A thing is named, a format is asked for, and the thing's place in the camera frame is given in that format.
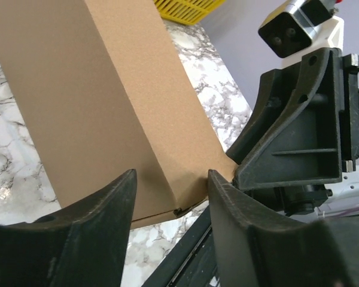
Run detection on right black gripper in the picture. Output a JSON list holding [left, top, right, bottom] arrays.
[[226, 48, 359, 216]]

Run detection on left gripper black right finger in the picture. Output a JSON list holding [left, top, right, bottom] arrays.
[[208, 170, 359, 286]]

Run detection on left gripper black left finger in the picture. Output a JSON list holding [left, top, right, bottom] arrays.
[[0, 169, 137, 286]]

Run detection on brown cardboard box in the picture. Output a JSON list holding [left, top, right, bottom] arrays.
[[0, 1, 236, 228]]

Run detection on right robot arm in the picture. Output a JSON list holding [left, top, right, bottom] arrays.
[[227, 48, 359, 217]]

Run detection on yellow plastic basket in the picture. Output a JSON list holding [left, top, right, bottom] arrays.
[[154, 0, 225, 25]]

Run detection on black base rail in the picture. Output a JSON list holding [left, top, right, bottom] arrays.
[[142, 207, 220, 287]]

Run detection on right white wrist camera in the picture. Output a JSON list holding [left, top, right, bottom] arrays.
[[258, 0, 344, 68]]

